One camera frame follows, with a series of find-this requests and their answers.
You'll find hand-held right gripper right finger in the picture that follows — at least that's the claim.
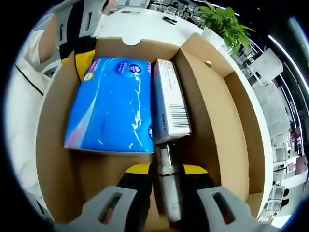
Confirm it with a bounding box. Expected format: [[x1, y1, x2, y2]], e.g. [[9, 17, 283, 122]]
[[180, 164, 273, 232]]

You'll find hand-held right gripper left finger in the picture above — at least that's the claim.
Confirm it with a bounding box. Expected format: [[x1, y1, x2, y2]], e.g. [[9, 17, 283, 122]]
[[54, 163, 153, 232]]

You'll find blue soft tissue pack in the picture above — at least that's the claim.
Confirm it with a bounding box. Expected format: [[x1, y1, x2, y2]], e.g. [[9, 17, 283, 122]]
[[63, 57, 155, 154]]

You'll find grey tube bottle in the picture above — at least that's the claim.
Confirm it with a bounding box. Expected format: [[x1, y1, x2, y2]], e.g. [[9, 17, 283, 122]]
[[154, 142, 185, 223]]

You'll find white printed carton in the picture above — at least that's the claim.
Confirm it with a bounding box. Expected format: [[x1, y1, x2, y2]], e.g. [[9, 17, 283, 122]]
[[152, 58, 193, 145]]

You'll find brown cardboard shoe box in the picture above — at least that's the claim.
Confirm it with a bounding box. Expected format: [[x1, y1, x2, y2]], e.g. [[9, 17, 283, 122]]
[[35, 32, 264, 232]]

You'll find small black item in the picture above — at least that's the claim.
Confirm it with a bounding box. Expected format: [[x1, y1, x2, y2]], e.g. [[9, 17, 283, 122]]
[[162, 15, 179, 25]]

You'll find person in white shirt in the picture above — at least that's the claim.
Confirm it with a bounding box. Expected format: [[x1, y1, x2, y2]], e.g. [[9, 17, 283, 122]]
[[4, 31, 61, 194]]

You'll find green plant in white pot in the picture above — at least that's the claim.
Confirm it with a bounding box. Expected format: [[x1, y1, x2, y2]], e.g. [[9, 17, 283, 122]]
[[194, 2, 255, 53]]

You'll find frosted partition screen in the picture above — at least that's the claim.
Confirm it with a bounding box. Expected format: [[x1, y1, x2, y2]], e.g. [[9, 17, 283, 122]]
[[251, 52, 283, 85]]

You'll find dark device cable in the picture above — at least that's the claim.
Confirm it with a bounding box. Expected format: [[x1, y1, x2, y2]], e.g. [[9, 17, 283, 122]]
[[14, 63, 44, 95]]

